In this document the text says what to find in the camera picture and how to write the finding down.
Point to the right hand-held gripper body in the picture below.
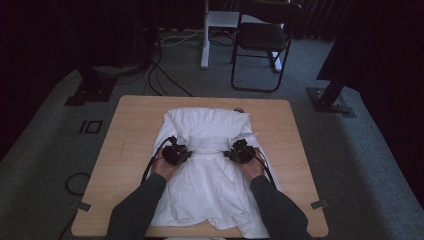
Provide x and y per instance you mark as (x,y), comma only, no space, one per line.
(242,155)

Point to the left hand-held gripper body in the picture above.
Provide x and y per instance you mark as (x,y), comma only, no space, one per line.
(175,155)

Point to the white tiered skirt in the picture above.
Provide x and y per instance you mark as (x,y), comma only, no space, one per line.
(210,186)

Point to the person's right hand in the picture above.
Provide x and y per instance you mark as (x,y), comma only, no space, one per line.
(255,170)

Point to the person's left hand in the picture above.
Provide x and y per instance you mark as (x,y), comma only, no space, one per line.
(161,170)

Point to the black slanted stand with base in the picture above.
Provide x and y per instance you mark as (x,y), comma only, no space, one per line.
(328,100)

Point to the black stand with flat base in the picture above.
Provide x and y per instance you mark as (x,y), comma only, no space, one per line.
(91,91)

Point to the black folding chair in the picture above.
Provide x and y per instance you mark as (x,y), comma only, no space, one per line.
(261,36)

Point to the dark curtain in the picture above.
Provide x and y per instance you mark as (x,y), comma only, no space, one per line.
(320,16)

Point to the white desk frame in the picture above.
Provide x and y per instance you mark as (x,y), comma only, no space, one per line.
(206,50)

